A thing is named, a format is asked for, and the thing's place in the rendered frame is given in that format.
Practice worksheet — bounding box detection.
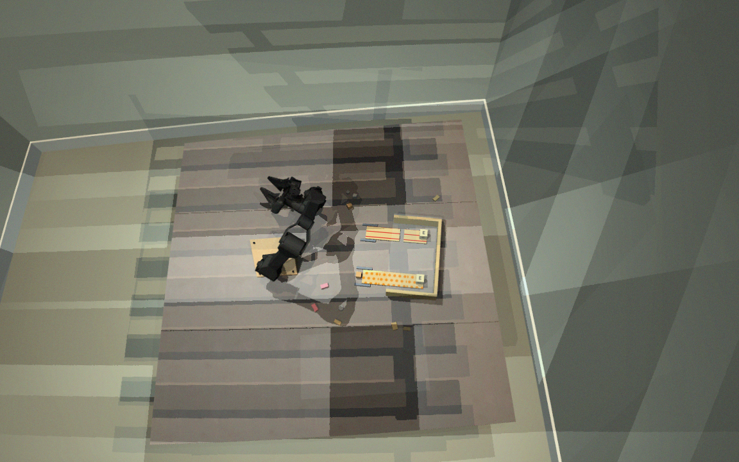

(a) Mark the yellow strip with red lines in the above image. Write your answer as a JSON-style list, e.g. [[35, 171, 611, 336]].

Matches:
[[366, 226, 392, 241]]

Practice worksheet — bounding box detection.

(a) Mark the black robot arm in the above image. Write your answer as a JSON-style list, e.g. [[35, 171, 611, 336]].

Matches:
[[255, 178, 326, 282]]

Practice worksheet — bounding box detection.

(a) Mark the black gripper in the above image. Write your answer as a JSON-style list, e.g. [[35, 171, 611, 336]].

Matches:
[[260, 176, 304, 214]]

